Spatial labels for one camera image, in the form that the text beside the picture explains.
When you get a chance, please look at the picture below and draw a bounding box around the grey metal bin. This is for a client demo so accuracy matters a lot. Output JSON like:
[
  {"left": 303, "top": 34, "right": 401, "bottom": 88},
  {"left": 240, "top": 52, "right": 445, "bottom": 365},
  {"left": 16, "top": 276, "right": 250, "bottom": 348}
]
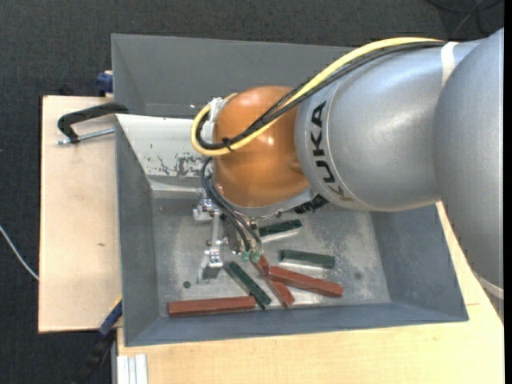
[{"left": 110, "top": 33, "right": 470, "bottom": 347}]

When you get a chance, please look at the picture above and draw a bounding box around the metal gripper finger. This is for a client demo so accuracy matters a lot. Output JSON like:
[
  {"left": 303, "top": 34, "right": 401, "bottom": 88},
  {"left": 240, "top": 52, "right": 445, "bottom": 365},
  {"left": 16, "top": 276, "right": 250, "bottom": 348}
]
[
  {"left": 197, "top": 247, "right": 224, "bottom": 284},
  {"left": 192, "top": 197, "right": 225, "bottom": 222}
]

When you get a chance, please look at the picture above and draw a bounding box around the dark green flat block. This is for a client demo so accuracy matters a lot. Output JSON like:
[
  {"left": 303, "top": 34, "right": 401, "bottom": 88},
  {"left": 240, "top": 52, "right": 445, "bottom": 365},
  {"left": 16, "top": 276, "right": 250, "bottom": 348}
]
[
  {"left": 223, "top": 260, "right": 273, "bottom": 310},
  {"left": 258, "top": 218, "right": 303, "bottom": 238},
  {"left": 279, "top": 248, "right": 336, "bottom": 270}
]

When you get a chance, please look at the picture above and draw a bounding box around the red-brown flat block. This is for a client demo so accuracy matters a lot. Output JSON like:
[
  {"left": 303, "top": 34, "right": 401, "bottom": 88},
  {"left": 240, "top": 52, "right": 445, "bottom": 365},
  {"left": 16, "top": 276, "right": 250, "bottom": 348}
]
[
  {"left": 166, "top": 295, "right": 257, "bottom": 318},
  {"left": 267, "top": 265, "right": 345, "bottom": 298},
  {"left": 255, "top": 254, "right": 296, "bottom": 309}
]

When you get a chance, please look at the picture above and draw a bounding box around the pale wood flat board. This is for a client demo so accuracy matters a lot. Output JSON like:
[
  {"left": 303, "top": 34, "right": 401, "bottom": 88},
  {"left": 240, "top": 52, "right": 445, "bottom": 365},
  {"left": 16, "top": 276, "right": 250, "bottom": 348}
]
[{"left": 38, "top": 94, "right": 123, "bottom": 334}]

